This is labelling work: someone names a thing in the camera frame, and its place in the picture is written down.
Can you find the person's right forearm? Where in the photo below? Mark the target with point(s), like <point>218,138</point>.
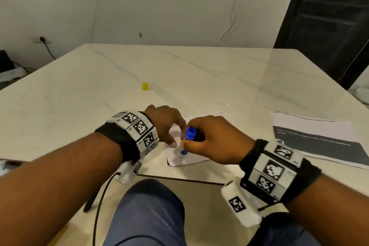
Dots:
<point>331,214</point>

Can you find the person's right hand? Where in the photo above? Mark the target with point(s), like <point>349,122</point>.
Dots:
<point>222,142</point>

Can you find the dark door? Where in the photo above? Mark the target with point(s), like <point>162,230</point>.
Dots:
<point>325,21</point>

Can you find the wall socket with black plug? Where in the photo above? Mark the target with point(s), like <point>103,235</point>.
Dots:
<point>42,40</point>

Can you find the person's leg blue jeans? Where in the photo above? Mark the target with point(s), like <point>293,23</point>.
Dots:
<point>147,214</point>
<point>282,232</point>

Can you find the right wrist marker tracker band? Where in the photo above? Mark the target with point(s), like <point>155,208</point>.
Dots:
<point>271,173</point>

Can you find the small white paper sheet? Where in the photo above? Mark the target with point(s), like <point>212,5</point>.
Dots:
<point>187,160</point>

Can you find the person's left leg blue jeans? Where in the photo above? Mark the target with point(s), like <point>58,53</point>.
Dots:
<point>147,214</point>

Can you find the yellow glue stick cap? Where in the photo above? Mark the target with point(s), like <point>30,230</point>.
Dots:
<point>145,86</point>

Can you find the person's left hand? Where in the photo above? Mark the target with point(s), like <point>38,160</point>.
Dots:
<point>161,120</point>

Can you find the person's right thumb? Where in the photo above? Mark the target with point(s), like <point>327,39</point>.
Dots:
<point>192,146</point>

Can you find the person's left thumb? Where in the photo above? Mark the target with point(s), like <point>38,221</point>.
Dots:
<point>170,139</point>

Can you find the white object beside table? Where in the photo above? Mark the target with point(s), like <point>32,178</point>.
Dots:
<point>360,96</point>

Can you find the blue glue stick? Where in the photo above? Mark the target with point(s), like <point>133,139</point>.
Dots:
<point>190,134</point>

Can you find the left wrist marker tracker band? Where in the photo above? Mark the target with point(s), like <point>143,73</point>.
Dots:
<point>135,133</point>

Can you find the person's right leg blue jeans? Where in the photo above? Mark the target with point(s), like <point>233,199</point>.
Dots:
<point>282,232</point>

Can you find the person's left forearm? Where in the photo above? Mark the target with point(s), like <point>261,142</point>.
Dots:
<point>54,191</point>

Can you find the white device under black box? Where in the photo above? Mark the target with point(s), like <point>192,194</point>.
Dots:
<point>13,74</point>

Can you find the wrist marker tracker band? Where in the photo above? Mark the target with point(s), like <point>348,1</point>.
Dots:
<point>271,173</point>
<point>135,133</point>

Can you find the printed grey and white sheet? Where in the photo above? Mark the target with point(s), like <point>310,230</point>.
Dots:
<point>320,139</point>

